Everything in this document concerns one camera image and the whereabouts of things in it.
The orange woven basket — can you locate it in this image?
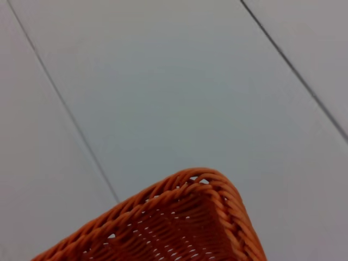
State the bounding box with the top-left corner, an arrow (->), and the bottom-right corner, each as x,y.
31,167 -> 269,261

